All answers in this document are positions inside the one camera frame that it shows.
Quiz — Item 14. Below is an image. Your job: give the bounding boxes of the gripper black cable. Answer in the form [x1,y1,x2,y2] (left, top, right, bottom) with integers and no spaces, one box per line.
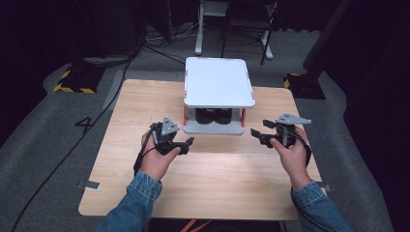
[289,130,327,232]
[132,128,157,177]

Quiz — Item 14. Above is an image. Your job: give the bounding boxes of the black sport sandal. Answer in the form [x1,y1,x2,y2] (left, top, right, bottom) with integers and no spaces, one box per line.
[214,108,233,126]
[194,108,215,126]

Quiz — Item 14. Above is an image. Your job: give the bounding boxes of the grey floor tape piece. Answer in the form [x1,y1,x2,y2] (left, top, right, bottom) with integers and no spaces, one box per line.
[76,180,102,191]
[316,181,332,193]

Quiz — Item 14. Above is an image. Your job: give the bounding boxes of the black base yellow hazard stripes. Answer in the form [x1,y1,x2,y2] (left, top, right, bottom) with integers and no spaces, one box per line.
[52,66,106,95]
[283,72,327,101]

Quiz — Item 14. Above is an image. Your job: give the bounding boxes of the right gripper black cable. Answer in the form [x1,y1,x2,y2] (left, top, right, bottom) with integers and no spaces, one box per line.
[289,130,327,232]

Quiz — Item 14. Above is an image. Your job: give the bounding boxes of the white metal stand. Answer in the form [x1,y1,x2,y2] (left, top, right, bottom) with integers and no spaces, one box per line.
[194,0,275,61]

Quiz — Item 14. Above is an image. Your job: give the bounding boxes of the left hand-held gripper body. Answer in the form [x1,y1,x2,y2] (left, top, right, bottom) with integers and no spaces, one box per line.
[149,116,191,157]

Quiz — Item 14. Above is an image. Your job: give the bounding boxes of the bundle of floor cables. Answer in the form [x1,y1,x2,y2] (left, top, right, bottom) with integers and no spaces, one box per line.
[141,23,198,66]

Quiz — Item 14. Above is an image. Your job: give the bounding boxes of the black metal chair frame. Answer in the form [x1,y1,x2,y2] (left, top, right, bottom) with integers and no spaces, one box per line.
[220,0,278,66]

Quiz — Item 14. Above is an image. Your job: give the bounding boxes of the orange strap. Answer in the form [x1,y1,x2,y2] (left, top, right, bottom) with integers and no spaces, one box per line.
[181,218,212,232]

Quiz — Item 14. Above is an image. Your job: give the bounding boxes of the long black floor cable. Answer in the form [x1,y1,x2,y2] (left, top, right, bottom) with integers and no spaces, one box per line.
[11,56,134,232]

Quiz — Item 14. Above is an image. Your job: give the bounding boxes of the black slanted pole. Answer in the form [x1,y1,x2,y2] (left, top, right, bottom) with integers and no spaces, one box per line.
[303,0,353,75]

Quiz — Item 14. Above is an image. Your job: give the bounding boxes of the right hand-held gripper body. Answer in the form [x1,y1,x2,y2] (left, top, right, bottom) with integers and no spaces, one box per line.
[272,111,312,149]

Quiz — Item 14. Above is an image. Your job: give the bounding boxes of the person's left hand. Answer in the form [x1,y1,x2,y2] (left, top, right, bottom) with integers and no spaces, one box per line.
[139,130,183,182]

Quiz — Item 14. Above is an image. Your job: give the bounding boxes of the white two-tier shoe rack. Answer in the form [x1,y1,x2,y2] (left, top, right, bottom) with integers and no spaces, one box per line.
[183,56,256,135]

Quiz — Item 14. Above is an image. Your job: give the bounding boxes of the person's right hand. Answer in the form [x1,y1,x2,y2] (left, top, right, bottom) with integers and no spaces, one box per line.
[269,125,312,191]

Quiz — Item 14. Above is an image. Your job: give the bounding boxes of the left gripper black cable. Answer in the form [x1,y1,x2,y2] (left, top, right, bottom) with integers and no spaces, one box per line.
[132,128,157,177]

